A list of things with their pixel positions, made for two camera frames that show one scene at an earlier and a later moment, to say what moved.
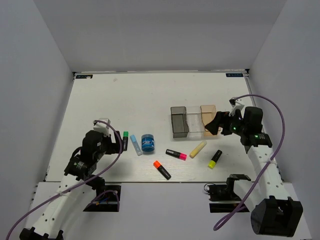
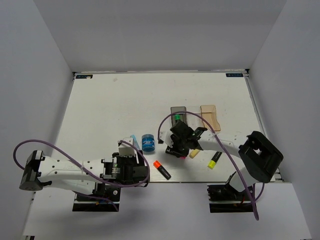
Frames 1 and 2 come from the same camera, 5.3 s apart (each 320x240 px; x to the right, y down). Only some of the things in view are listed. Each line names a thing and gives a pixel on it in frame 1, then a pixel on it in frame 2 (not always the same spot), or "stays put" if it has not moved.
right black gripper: [222, 119] -> [175, 139]
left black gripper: [114, 147] -> [134, 159]
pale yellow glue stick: [196, 150] stays put
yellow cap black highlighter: [212, 163] stays put
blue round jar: [147, 142] stays put
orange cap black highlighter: [158, 165] stays put
